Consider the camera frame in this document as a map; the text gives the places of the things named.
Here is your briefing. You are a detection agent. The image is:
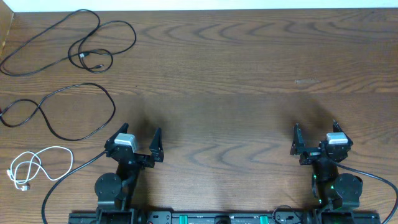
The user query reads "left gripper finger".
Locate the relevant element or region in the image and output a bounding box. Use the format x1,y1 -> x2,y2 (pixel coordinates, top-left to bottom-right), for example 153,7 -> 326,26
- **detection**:
104,123 -> 129,149
149,128 -> 164,162

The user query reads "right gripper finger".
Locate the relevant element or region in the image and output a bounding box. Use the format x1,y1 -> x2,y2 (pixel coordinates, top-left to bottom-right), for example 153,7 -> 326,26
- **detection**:
290,123 -> 305,155
331,120 -> 353,146

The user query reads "short black USB cable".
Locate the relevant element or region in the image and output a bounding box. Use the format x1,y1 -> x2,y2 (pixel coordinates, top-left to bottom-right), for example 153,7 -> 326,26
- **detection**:
0,82 -> 117,142

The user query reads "white USB cable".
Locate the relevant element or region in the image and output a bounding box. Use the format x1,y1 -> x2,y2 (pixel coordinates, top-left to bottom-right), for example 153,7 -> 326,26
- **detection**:
6,145 -> 75,192

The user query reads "long thin black cable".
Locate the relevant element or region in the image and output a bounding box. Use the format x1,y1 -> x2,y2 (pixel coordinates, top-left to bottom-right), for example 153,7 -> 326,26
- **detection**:
0,8 -> 137,77

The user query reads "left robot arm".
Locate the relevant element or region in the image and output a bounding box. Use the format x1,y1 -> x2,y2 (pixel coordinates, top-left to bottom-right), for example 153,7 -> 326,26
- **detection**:
95,123 -> 164,224

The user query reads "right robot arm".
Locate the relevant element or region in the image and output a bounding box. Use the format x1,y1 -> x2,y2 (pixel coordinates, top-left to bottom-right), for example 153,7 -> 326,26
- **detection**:
290,121 -> 363,223

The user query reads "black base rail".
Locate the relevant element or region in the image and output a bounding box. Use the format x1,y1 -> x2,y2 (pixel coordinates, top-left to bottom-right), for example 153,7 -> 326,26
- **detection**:
68,207 -> 381,224

